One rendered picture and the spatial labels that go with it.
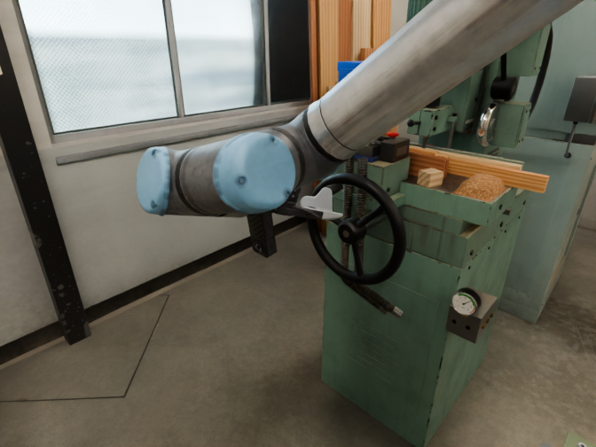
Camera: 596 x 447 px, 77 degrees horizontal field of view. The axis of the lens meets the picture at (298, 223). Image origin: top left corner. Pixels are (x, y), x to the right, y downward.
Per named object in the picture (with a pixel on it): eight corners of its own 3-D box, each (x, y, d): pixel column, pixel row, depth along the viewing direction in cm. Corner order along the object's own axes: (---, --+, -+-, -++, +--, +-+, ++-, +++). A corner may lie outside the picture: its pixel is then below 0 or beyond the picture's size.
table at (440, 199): (277, 180, 119) (276, 161, 117) (336, 161, 139) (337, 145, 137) (472, 242, 82) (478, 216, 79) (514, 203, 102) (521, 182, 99)
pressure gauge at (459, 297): (447, 315, 95) (452, 288, 92) (453, 308, 98) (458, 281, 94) (472, 326, 91) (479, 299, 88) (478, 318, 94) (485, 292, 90)
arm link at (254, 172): (298, 120, 46) (231, 137, 54) (230, 137, 38) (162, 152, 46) (315, 193, 49) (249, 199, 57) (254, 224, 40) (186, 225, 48)
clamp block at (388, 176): (334, 188, 104) (336, 156, 100) (363, 177, 113) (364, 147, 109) (381, 202, 94) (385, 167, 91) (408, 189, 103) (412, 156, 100)
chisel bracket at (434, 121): (405, 138, 108) (409, 107, 104) (427, 131, 117) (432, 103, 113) (430, 143, 103) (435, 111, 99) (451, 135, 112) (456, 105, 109)
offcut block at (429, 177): (428, 188, 95) (431, 174, 94) (416, 183, 98) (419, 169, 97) (442, 184, 97) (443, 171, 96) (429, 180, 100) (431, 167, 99)
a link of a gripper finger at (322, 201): (353, 193, 70) (306, 183, 67) (345, 224, 71) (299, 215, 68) (348, 192, 73) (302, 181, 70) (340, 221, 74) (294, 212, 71)
